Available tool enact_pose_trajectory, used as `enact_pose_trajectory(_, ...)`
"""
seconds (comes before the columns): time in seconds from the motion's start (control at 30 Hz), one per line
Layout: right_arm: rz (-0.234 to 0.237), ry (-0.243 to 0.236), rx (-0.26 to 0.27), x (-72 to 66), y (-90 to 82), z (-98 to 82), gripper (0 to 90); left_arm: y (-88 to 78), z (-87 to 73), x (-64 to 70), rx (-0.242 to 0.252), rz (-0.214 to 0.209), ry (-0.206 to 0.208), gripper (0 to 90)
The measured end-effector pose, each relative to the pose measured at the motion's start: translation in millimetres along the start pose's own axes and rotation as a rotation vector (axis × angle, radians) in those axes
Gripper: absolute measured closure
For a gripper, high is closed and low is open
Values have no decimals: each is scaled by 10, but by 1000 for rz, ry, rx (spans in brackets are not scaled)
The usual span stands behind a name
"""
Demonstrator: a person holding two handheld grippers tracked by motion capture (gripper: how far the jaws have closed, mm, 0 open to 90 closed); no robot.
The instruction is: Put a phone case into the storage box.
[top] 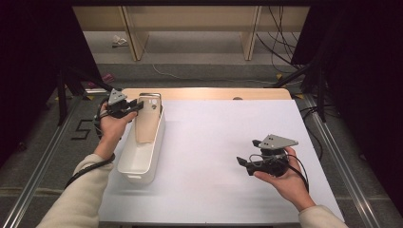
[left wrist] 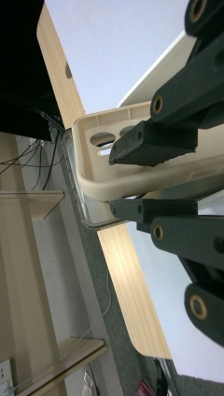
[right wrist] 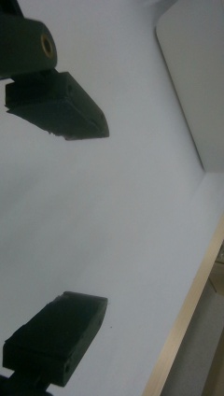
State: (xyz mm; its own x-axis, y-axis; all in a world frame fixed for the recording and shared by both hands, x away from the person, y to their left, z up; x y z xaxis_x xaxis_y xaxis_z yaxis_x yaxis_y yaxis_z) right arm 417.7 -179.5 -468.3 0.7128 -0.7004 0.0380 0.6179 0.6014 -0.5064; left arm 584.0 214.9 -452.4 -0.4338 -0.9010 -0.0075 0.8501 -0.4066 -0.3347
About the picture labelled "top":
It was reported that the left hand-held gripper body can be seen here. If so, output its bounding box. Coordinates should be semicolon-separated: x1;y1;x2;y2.
106;87;131;120

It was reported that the black curtain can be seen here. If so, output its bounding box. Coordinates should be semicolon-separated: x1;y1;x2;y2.
290;0;403;218
0;0;104;167

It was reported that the bundle of black cables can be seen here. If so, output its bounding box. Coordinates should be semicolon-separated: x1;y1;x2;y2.
256;5;306;74

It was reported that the black metal stand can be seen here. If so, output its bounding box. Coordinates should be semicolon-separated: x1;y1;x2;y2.
56;65;115;127
272;58;328;124

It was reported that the white plastic bin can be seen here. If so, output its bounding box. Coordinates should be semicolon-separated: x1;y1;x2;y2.
117;93;166;185

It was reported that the white table sheet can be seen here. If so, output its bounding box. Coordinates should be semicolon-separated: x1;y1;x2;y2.
98;99;346;224

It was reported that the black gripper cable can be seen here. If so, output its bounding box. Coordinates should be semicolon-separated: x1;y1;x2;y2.
64;97;116;190
248;152;310;193

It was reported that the wooden table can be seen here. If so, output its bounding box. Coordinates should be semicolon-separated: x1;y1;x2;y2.
122;87;293;102

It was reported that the pink object on floor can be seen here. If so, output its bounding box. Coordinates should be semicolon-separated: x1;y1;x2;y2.
86;73;116;90

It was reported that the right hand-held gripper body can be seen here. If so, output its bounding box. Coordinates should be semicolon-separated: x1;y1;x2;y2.
246;134;299;178

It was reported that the wooden shelf unit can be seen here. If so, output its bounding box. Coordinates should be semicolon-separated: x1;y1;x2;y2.
72;5;311;62

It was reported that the metal floor rail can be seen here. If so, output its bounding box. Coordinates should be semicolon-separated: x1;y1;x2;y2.
0;94;84;228
302;93;383;228

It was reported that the beige rectangular tray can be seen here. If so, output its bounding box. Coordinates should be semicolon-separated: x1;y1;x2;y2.
135;96;162;144

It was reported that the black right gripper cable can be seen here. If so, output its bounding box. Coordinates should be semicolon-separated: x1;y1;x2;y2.
248;152;310;193

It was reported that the person's left hand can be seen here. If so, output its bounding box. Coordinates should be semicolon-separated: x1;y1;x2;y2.
93;102;138;161

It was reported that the person's right hand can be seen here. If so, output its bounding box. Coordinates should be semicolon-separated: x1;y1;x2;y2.
253;154;317;213

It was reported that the crumpled white paper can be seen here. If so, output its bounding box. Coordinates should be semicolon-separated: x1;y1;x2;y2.
111;34;128;48

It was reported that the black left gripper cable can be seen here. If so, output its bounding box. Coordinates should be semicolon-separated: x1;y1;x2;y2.
64;97;116;190

